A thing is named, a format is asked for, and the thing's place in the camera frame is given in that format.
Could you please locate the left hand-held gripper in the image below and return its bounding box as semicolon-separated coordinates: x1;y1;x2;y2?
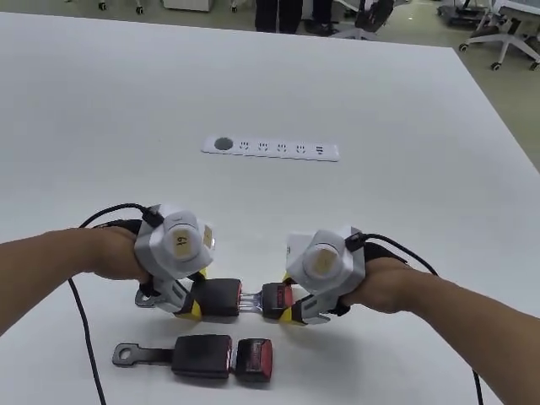
133;204;218;322

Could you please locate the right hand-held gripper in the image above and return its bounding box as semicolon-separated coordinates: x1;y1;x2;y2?
277;224;369;328

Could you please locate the seat belt buckle metal bracket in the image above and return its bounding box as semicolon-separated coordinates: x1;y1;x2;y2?
133;278;244;322

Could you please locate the seat belt buckle black strap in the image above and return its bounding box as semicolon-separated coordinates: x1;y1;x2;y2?
111;334;234;380

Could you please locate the person's right forearm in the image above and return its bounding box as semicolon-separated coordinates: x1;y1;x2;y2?
391;269;540;405

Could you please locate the person's left forearm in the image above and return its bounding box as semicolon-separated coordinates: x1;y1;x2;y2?
0;227;102;338

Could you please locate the person's left hand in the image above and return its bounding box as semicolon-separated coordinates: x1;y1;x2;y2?
89;218;154;297

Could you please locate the person's right hand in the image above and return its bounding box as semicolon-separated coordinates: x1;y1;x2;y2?
327;241;419;318

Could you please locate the white power strip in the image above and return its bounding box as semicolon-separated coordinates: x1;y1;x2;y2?
199;135;341;164

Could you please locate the white cabinet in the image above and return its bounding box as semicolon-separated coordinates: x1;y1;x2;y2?
161;0;213;13

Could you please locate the black office chair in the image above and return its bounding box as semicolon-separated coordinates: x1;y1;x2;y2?
332;0;396;42

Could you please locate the white office chair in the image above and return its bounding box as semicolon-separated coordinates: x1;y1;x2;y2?
457;0;540;72

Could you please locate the black cable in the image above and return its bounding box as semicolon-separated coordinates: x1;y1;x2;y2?
345;232;484;405
67;202;161;405

